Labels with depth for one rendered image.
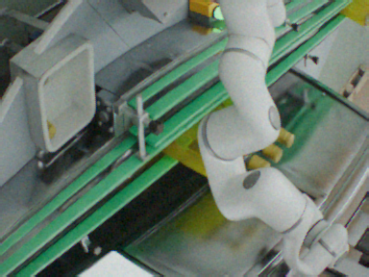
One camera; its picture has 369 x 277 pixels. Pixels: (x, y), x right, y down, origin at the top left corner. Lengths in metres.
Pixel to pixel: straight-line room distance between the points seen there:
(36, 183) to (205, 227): 0.44
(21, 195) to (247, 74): 0.62
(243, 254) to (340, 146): 0.53
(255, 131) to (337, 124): 0.89
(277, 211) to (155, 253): 0.47
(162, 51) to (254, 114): 0.58
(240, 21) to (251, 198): 0.31
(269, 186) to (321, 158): 0.73
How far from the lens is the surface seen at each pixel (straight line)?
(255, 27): 1.15
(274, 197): 1.11
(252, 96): 1.08
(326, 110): 2.00
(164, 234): 1.57
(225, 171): 1.19
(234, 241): 1.55
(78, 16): 1.43
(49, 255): 1.41
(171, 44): 1.65
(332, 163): 1.81
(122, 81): 1.53
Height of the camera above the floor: 1.74
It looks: 29 degrees down
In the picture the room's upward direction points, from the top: 119 degrees clockwise
